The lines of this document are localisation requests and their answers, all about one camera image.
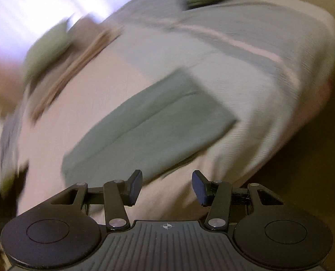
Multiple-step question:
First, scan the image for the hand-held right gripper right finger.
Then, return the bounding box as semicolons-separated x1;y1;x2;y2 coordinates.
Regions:
192;170;284;230

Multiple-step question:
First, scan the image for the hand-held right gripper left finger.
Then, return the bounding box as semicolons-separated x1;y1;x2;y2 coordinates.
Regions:
51;170;143;230

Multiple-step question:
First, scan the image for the grey towel with black marks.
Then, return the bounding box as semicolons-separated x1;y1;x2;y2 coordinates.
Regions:
61;68;238;188

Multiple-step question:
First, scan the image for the pink bed blanket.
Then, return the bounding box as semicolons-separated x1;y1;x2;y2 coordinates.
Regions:
0;0;335;228

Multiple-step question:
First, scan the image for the dark cloth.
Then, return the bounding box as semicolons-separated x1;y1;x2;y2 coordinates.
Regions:
0;161;29;224

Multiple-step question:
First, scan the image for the olive green cushion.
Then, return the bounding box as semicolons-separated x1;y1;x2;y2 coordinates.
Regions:
23;20;72;83

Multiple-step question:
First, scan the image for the bright window curtain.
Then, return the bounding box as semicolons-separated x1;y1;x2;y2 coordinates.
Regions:
0;0;145;58

